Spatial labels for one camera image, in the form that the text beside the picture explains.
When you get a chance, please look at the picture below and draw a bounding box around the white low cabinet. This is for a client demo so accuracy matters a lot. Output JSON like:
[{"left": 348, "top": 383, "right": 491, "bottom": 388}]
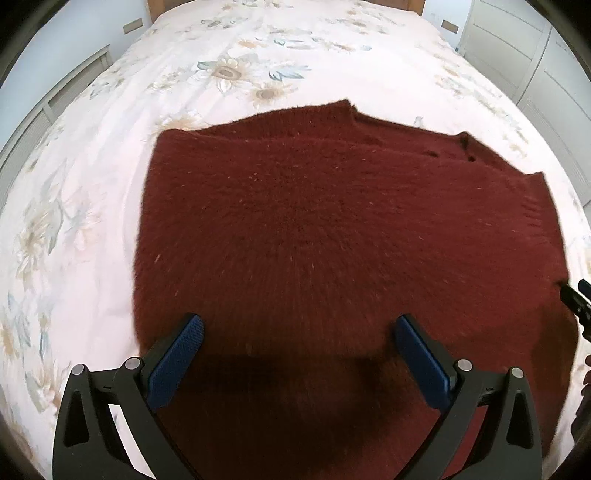
[{"left": 0, "top": 44, "right": 112, "bottom": 185}]

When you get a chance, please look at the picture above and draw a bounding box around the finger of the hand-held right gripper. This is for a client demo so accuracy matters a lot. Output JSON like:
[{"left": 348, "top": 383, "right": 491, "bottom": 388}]
[{"left": 558, "top": 278, "right": 591, "bottom": 343}]

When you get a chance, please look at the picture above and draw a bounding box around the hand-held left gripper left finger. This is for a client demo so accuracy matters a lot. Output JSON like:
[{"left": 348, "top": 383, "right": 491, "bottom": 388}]
[{"left": 52, "top": 314, "right": 205, "bottom": 480}]

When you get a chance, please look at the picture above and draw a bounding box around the dark red knitted sweater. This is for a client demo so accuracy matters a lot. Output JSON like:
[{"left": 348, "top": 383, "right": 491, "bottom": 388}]
[{"left": 131, "top": 98, "right": 581, "bottom": 480}]

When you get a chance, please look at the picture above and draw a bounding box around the wooden headboard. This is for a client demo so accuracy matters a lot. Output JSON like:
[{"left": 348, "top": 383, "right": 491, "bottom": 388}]
[{"left": 146, "top": 0, "right": 426, "bottom": 17}]

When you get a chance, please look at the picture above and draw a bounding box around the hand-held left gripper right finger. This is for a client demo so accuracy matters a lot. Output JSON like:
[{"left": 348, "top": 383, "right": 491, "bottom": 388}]
[{"left": 395, "top": 314, "right": 543, "bottom": 480}]

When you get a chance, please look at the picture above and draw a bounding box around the floral pink bed sheet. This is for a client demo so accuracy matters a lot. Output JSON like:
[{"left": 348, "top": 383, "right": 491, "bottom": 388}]
[{"left": 0, "top": 0, "right": 591, "bottom": 480}]

